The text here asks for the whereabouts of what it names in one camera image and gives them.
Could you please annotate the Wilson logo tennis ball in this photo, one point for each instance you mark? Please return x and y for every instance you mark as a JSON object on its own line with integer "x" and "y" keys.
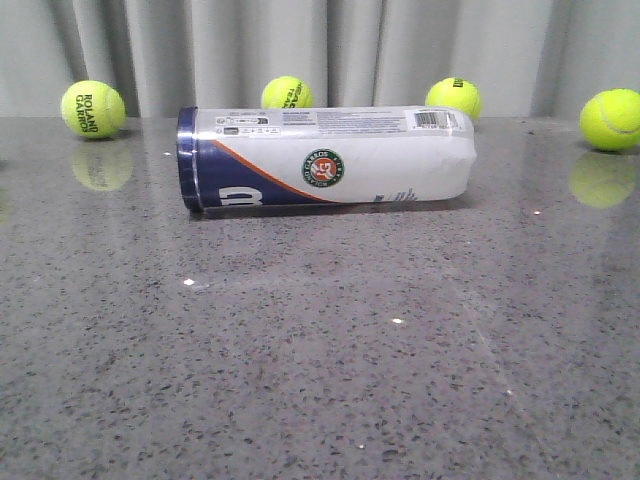
{"x": 457, "y": 93}

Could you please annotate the white blue tennis ball can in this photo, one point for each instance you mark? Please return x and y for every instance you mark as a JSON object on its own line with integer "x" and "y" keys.
{"x": 351, "y": 155}

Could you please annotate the white curtain backdrop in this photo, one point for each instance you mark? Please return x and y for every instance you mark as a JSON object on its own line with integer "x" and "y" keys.
{"x": 528, "y": 58}

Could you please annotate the plain yellow tennis ball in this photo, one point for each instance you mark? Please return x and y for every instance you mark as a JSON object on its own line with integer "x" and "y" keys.
{"x": 609, "y": 121}

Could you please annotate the Head Team tennis ball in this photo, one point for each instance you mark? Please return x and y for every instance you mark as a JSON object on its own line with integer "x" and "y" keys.
{"x": 287, "y": 92}

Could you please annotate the Roland Garros tennis ball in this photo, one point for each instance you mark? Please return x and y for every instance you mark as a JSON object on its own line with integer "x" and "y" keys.
{"x": 93, "y": 109}

